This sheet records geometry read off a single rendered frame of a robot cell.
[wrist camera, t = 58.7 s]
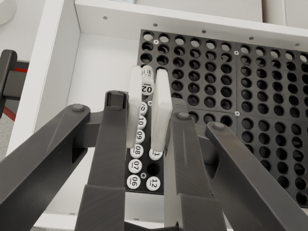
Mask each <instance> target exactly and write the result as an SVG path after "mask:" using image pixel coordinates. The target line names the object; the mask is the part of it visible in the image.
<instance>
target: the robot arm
mask: <svg viewBox="0 0 308 231"><path fill-rule="evenodd" d="M141 105H142V68H141V67H140V66H137V65H133V66H132V70H131V77H130V85H129V92H126V91H119V90H110V91H107V92H106V93H105V101H104V110H103V111H100V112H91V109H90V108H89V107H88V106H86V105H83V104H71V105H69V106H67V107H65V108H64V109H63V110H62V111H61V112H59V113H58V114H57V115H56V116H54V117H53V118H52V119H51V120H50V121H48V122H47V123H46V124H45V125H44V126H42V127H41V128H40V129H39V130H37V131H36V132H35V133H34V134H33V135H32V136H30V137H29V138H28V139H27V140H26V141H24V142H23V143H22V144H21V145H19V146H18V147H17V148H16V149H15V150H13V151H12V152H11V153H10V154H9V155H7V156H6V157H5V158H4V159H3V160H2V161H0V231H30V230H31V228H32V227H33V226H34V224H35V223H36V222H37V220H38V219H39V218H40V216H41V215H42V213H43V212H44V211H45V210H46V208H47V207H48V205H49V204H50V203H51V201H52V200H53V198H54V197H55V196H56V194H57V193H58V192H59V190H60V189H61V188H62V186H63V185H64V184H65V182H66V181H67V179H68V178H69V177H70V175H71V174H72V173H73V171H74V170H75V169H76V167H77V166H78V165H79V163H80V162H81V160H82V159H83V158H84V156H85V155H86V154H87V152H88V148H94V147H95V150H94V154H93V159H92V163H91V168H90V172H89V176H88V182H87V184H85V186H84V190H83V194H82V199H81V203H80V207H79V211H78V215H77V221H76V224H75V229H74V231H227V227H226V223H225V219H224V216H223V213H224V214H225V216H226V218H227V220H228V222H229V223H230V225H231V227H232V229H233V230H234V231H308V215H307V214H306V213H305V212H304V211H303V210H302V209H301V208H300V206H299V205H298V204H297V203H296V202H295V201H294V200H293V199H292V197H291V196H290V195H289V194H288V193H287V192H286V191H285V190H284V188H283V187H282V186H281V185H280V184H279V183H278V182H277V180H276V179H275V178H274V177H273V176H272V175H271V174H270V173H269V172H268V171H267V170H266V168H265V167H264V166H263V165H262V164H261V163H260V162H259V161H258V159H257V158H256V157H255V156H254V155H253V154H252V153H251V152H250V150H249V149H248V148H247V147H246V146H245V145H244V144H243V143H242V141H241V140H240V139H239V138H238V137H237V136H236V135H235V134H234V132H233V131H232V130H231V129H230V128H229V127H228V126H227V125H225V124H223V123H220V122H214V121H213V122H209V123H208V124H207V126H206V127H203V126H200V125H197V124H195V121H194V118H193V117H192V116H191V115H189V113H188V110H187V105H186V102H185V101H184V100H183V99H178V98H172V97H171V94H170V87H169V80H168V74H167V71H166V70H164V69H159V70H157V75H156V80H155V88H154V94H153V99H152V117H151V149H152V150H153V151H155V152H162V151H163V150H164V155H163V159H162V164H163V165H164V227H163V228H155V229H149V228H145V227H142V226H139V225H136V224H132V223H129V222H126V221H125V194H126V188H125V187H124V184H125V161H126V148H129V149H132V148H133V147H135V144H136V138H137V132H138V123H139V117H140V111H141ZM164 147H165V149H164ZM210 190H211V191H212V193H213V195H214V197H215V198H212V196H211V191H210Z"/></svg>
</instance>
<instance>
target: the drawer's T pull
mask: <svg viewBox="0 0 308 231"><path fill-rule="evenodd" d="M16 63H17V53H16V51H14V50H11V49H5V50H3V51H2V53H1V56H0V119H1V117H2V113H3V110H4V106H5V103H6V99H10V100H18V101H20V99H21V95H22V91H23V87H24V83H25V80H26V76H27V72H20V71H14V70H15V66H16Z"/></svg>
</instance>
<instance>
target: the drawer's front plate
mask: <svg viewBox="0 0 308 231"><path fill-rule="evenodd" d="M74 3H75V0H46V1H45V5H44V10H43V13H42V17H41V21H40V25H39V28H38V33H37V37H36V40H35V44H34V48H33V52H32V56H31V60H30V64H29V68H28V72H27V76H26V80H25V83H24V87H23V91H22V95H21V99H20V103H19V107H18V111H17V114H16V119H15V123H14V127H13V130H12V134H11V138H10V142H9V146H8V150H7V153H6V156H7V155H9V154H10V153H11V152H12V151H13V150H15V149H16V148H17V147H18V146H19V145H21V144H22V143H23V142H24V141H26V140H27V139H28V138H29V137H30V136H32V135H33V134H34V133H35V132H36V131H37V130H39V129H40V128H41V127H42V126H44V125H45V124H46V123H47V122H48V121H50V120H51V119H52V118H53V117H54V116H56V115H57V114H58V113H59V112H61V111H62V110H63V109H64V108H65V107H66V106H67V101H68V96H69V92H70V87H71V82H72V75H73V71H74V66H75V61H76V56H77V50H78V45H79V40H80V36H81V29H80V25H79V21H78V17H77V12H76V8H75V4H74Z"/></svg>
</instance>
